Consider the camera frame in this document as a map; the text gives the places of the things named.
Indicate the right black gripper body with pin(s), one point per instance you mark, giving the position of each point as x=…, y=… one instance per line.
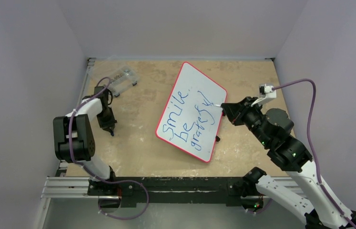
x=238, y=110

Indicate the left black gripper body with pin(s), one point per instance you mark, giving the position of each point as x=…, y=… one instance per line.
x=106, y=119

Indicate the red framed whiteboard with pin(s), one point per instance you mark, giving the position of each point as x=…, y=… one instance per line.
x=189, y=120

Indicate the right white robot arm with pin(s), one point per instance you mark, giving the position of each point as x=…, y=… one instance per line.
x=319, y=208

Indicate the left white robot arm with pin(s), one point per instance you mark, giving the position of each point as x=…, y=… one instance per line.
x=73, y=137

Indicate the clear plastic bag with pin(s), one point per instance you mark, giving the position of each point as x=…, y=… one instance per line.
x=122, y=76

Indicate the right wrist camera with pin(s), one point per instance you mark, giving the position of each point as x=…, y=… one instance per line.
x=266, y=94

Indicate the aluminium frame rail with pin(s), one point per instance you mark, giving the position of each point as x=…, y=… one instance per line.
x=64, y=187

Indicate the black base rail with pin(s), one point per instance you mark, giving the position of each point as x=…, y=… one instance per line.
x=129, y=191

